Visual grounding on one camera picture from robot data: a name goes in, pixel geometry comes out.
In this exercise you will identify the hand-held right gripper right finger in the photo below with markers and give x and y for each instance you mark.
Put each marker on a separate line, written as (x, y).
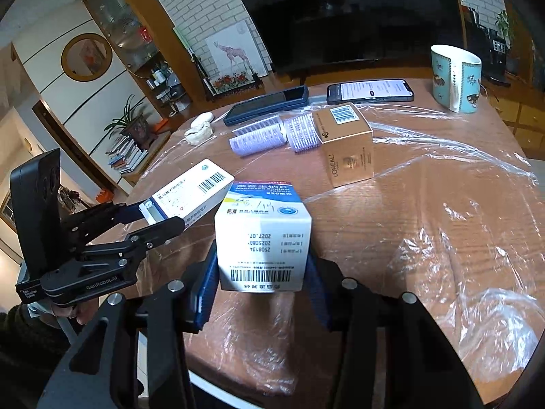
(319, 298)

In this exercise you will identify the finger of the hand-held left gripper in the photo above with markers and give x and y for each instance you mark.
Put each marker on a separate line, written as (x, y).
(106, 217)
(157, 232)

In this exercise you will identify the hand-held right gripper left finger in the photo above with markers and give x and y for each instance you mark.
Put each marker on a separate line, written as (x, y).
(204, 289)

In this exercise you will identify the blue and white medicine box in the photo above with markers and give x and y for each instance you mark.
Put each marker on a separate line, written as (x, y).
(191, 191)

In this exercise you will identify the person's left forearm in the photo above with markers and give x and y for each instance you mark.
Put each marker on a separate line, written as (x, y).
(25, 349)

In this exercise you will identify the person's left hand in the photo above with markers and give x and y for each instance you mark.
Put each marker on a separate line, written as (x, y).
(84, 313)

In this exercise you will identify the stack of books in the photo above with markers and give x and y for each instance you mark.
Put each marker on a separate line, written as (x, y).
(127, 155)

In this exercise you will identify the grassy plant in dark pot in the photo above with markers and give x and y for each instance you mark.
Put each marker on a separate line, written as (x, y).
(138, 130)

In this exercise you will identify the crumpled white tissue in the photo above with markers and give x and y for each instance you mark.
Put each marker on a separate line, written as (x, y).
(199, 134)

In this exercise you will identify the orange object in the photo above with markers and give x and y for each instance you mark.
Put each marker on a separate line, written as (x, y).
(162, 125)

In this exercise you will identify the purple hair roller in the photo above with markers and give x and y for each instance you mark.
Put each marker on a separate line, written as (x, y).
(255, 136)

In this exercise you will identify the tan cardboard box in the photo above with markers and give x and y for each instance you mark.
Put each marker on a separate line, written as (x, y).
(349, 153)

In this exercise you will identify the framed flower picture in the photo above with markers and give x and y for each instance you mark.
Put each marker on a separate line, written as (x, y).
(230, 82)

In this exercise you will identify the white-ended hair roller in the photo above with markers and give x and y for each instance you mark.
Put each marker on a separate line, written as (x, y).
(302, 132)

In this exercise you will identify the phone in blue case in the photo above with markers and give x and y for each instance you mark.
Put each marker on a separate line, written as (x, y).
(268, 102)

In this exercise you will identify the giraffe drawing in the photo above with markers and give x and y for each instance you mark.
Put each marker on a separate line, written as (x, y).
(232, 55)

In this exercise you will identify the green roll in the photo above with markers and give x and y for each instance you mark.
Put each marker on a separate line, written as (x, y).
(183, 40)

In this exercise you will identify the glass display cabinet with bottles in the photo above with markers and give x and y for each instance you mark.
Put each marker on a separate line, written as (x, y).
(123, 21)

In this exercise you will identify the black smartphone with lit screen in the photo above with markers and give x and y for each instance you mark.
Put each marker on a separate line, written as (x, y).
(370, 90)

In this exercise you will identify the blue butterfly mug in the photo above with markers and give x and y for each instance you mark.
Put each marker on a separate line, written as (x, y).
(464, 89)

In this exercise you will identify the wooden drawer cabinet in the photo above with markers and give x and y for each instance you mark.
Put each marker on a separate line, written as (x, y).
(528, 123)

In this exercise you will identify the black television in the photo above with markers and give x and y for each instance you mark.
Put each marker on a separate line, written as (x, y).
(362, 21)

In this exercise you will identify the black coffee machine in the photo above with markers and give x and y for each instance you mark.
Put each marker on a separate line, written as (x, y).
(496, 51)

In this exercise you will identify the tall green potted plant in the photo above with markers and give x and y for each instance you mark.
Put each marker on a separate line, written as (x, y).
(504, 21)

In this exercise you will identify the round wall plaque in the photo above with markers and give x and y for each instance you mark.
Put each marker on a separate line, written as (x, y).
(87, 56)

